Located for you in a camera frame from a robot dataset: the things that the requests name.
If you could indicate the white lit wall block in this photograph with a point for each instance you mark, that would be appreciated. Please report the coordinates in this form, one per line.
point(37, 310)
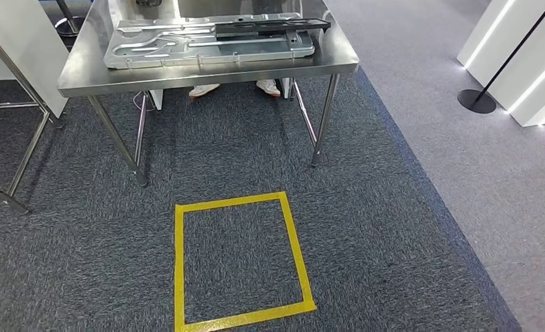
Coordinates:
point(538, 82)

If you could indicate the white cabinet panel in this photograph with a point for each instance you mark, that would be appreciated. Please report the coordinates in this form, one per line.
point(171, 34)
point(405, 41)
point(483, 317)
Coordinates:
point(39, 59)

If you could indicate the silver stanchion post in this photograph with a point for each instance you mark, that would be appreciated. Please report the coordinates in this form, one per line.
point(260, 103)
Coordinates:
point(71, 27)

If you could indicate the grey stamped metal plate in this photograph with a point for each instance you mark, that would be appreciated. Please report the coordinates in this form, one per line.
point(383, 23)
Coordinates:
point(208, 57)

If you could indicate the black stanchion post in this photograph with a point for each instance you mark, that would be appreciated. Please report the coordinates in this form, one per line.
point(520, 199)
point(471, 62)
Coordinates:
point(476, 101)

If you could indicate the stainless steel workbench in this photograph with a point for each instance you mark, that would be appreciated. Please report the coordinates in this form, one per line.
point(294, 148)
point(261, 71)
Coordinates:
point(208, 75)

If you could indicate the black plastic bracket part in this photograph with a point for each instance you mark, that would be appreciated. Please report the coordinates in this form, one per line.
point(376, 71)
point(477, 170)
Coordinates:
point(272, 26)

